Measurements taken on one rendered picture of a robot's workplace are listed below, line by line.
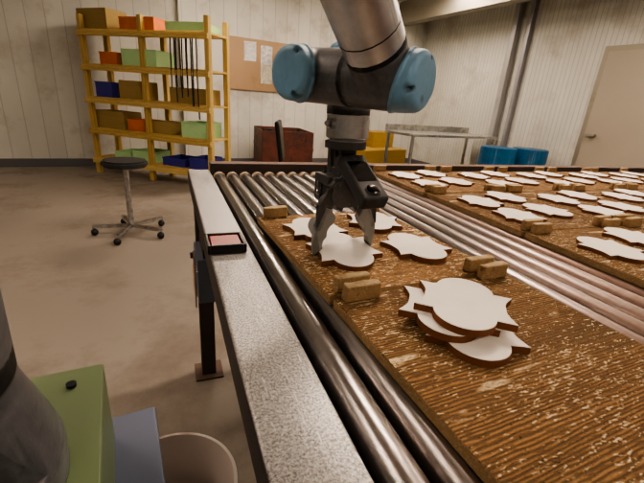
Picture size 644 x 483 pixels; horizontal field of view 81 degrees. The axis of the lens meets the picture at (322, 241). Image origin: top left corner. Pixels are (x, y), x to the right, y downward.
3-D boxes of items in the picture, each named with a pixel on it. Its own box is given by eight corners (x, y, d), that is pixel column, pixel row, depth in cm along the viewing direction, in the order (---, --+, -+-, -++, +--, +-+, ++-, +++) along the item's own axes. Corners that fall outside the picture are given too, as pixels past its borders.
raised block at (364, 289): (345, 304, 55) (347, 287, 54) (339, 298, 56) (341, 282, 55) (380, 298, 57) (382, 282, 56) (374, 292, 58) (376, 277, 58)
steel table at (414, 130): (488, 186, 672) (500, 130, 639) (404, 191, 586) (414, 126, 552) (458, 178, 729) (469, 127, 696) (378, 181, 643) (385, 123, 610)
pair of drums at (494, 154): (543, 200, 586) (558, 150, 559) (497, 205, 538) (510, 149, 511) (507, 191, 639) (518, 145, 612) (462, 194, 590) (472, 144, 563)
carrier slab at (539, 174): (568, 194, 157) (571, 183, 156) (493, 174, 192) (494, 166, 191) (620, 192, 170) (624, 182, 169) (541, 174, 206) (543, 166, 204)
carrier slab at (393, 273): (329, 305, 57) (330, 296, 56) (257, 222, 92) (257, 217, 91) (494, 277, 71) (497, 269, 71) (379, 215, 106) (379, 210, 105)
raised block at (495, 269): (482, 281, 65) (486, 266, 64) (474, 276, 67) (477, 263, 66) (507, 277, 68) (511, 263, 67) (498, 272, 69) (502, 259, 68)
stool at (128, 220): (165, 221, 368) (159, 154, 346) (164, 243, 316) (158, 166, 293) (97, 224, 347) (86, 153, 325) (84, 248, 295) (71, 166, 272)
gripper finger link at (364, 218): (368, 233, 79) (353, 195, 75) (383, 242, 74) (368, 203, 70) (356, 241, 79) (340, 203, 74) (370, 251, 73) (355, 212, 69)
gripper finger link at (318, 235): (305, 246, 74) (327, 204, 73) (317, 257, 69) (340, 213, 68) (292, 241, 72) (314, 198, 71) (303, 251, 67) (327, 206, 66)
